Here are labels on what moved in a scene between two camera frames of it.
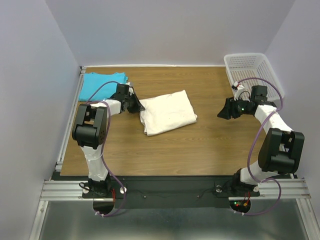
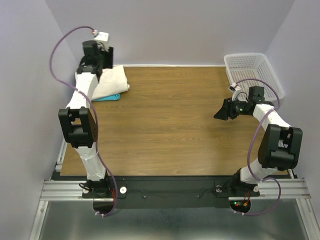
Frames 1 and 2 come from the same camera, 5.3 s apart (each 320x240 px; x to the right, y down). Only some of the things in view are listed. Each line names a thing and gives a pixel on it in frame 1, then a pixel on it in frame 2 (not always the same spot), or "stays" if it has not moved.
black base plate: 173,191 stays
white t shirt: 167,113 to 112,81
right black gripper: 229,109 stays
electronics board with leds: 240,205 stays
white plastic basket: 250,69 stays
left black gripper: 138,107 to 109,55
